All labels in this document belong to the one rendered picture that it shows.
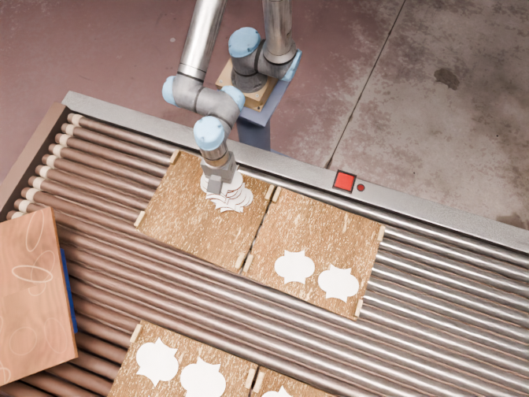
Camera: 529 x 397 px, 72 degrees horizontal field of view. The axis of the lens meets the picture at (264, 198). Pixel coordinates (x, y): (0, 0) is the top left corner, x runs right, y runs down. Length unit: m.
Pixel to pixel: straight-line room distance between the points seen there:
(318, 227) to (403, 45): 2.09
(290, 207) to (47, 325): 0.86
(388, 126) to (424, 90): 0.41
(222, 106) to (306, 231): 0.56
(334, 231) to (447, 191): 1.40
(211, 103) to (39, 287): 0.79
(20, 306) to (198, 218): 0.61
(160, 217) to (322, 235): 0.59
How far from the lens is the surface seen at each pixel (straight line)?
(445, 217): 1.48
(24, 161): 1.67
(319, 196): 1.37
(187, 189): 1.38
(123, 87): 2.95
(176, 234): 1.34
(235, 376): 1.27
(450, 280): 1.42
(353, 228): 1.33
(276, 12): 1.16
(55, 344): 1.32
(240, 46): 1.38
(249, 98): 1.53
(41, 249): 1.39
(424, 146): 2.69
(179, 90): 1.04
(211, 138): 0.92
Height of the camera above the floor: 2.19
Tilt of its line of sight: 70 degrees down
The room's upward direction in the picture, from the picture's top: 3 degrees counter-clockwise
